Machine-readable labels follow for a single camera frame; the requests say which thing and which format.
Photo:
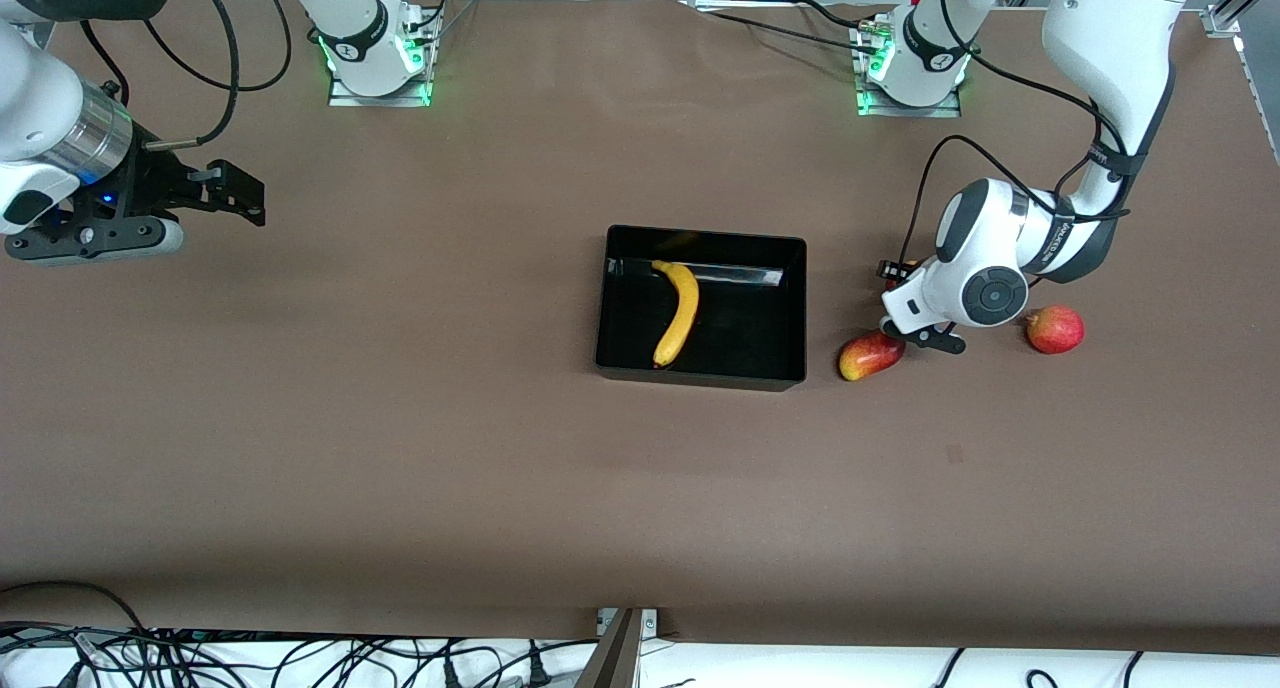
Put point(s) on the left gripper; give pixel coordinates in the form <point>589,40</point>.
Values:
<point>893,270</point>

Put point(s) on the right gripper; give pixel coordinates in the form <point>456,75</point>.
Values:
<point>150,185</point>

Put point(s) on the black plastic box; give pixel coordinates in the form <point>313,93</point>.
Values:
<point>740,338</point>

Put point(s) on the yellow banana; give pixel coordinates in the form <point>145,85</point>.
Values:
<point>685,313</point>

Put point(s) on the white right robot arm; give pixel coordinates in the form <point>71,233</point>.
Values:
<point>350,8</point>

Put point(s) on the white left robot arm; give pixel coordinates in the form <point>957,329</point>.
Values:
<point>1100,28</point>

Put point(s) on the red yellow mango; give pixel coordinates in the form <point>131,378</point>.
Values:
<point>865,360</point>

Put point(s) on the red apple right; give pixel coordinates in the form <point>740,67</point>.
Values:
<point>1055,330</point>

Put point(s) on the grey diagonal metal bar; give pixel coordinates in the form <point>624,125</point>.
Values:
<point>612,658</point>

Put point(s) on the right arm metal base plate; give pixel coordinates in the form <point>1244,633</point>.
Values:
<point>380,100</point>

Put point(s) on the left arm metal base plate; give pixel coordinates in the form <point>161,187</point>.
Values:
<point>905,111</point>

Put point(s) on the aluminium corner bracket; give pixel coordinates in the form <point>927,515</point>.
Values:
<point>1220,20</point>

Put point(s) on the small aluminium bracket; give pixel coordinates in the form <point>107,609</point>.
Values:
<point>650,623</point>

